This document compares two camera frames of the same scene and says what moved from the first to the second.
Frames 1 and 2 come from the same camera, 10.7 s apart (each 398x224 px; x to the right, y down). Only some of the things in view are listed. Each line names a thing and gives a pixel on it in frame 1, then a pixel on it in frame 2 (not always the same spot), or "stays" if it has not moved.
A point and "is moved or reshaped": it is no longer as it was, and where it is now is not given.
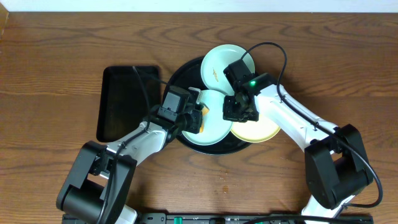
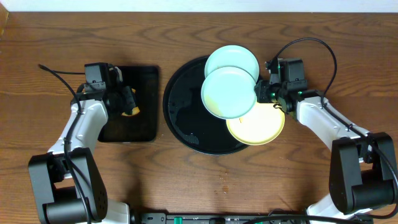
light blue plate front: x=214 y=128 is moved or reshaped
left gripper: x=195 y=116 to x=128 y=101
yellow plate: x=260 y=130 stays
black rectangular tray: x=123 y=105 stays
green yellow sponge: x=205 y=111 to x=130 y=108
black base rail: x=251 y=218 stays
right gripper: x=229 y=113 to x=262 y=94
